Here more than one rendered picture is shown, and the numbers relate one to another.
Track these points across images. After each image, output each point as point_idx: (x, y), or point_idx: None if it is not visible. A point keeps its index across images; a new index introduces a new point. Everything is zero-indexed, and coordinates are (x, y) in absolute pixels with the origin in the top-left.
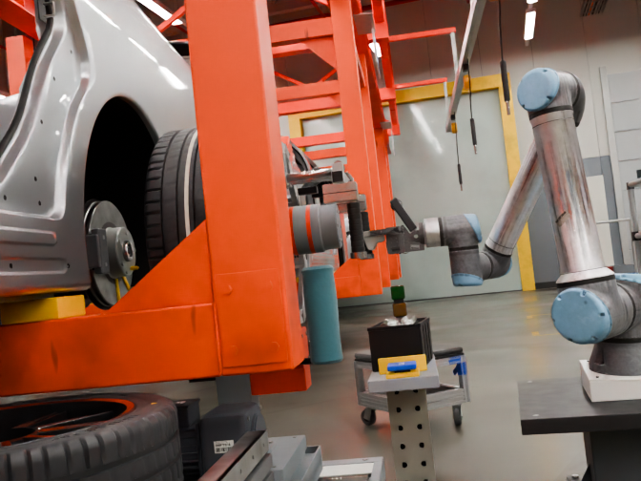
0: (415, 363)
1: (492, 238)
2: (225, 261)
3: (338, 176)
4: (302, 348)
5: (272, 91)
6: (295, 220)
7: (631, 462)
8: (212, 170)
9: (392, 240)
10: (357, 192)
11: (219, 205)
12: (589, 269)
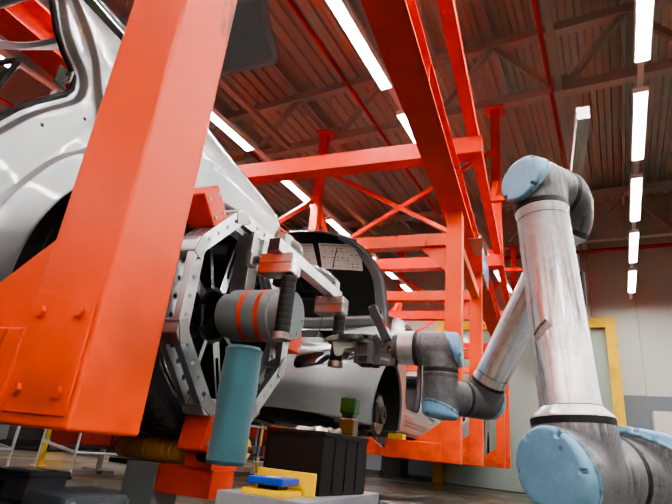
0: (287, 479)
1: (479, 367)
2: (56, 278)
3: (274, 243)
4: (138, 419)
5: (191, 123)
6: (245, 300)
7: None
8: (83, 180)
9: (361, 349)
10: (293, 264)
11: (75, 217)
12: (574, 403)
